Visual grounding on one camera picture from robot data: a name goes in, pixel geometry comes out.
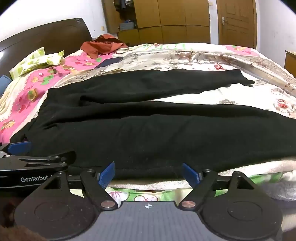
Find red-brown garment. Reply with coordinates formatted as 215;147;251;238
80;34;129;59

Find grey box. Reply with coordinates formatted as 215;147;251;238
118;22;137;30

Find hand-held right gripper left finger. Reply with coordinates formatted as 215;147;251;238
43;161;119;210

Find wooden wardrobe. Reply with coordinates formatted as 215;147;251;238
102;0;211;47

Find blue pillow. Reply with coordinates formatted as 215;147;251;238
0;75;12;98

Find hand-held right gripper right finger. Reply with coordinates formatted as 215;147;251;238
179;163;255;210

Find wooden side cabinet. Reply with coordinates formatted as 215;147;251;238
284;50;296;77

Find green white patterned pillow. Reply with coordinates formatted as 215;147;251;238
44;50;65;67
9;47;45;78

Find white fuzzy blanket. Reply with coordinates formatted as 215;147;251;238
109;156;296;202

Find dark wooden headboard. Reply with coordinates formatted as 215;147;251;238
0;17;93;79

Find hanging dark clothes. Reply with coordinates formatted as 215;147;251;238
113;0;134;11

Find brown fuzzy cloth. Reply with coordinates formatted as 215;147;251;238
0;195;47;241

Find black pants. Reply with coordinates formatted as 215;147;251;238
10;69;296;180

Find wooden door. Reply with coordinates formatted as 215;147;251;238
216;0;258;49

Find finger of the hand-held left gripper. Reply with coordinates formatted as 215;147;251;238
0;141;32;156
10;150;77;171

